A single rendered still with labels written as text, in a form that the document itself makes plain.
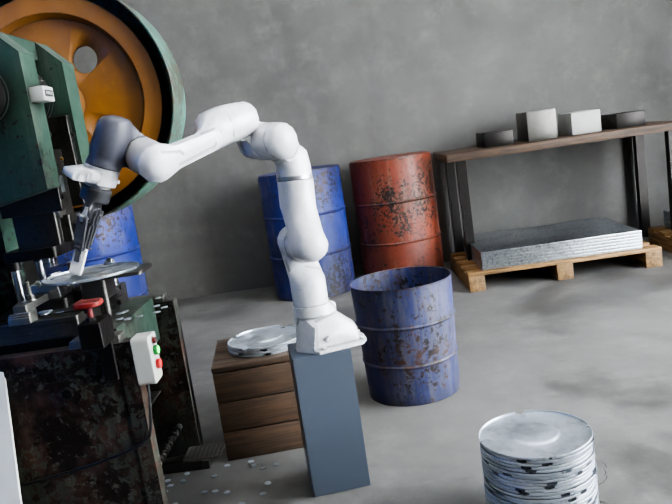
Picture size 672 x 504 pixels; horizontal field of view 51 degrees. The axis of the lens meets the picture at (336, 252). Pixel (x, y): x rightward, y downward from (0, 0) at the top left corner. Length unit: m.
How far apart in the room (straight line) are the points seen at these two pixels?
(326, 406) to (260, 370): 0.42
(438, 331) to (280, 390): 0.67
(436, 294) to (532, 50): 3.17
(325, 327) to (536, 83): 3.78
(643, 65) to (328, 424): 4.29
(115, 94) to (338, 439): 1.39
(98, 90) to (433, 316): 1.48
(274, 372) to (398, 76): 3.34
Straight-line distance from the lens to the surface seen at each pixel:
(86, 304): 1.95
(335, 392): 2.21
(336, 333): 2.19
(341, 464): 2.30
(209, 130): 1.94
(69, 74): 2.45
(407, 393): 2.87
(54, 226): 2.25
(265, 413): 2.62
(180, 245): 5.65
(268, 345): 2.62
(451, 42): 5.53
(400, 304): 2.74
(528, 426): 2.04
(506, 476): 1.92
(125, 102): 2.62
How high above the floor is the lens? 1.09
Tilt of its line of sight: 9 degrees down
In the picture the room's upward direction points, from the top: 8 degrees counter-clockwise
